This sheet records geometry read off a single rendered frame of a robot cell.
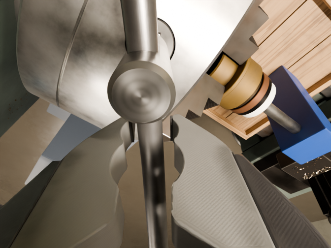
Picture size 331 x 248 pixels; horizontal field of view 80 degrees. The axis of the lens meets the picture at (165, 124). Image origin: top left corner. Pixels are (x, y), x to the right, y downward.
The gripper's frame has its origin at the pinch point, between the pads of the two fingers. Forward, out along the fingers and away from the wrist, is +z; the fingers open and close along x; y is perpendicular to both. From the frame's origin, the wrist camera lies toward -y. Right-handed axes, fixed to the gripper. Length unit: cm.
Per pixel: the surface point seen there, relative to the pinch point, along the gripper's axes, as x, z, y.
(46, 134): -128, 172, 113
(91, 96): -5.3, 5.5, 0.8
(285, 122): 21.7, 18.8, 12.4
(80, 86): -6.0, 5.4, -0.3
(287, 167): 33, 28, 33
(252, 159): 30, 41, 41
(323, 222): 215, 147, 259
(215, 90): 7.9, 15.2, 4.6
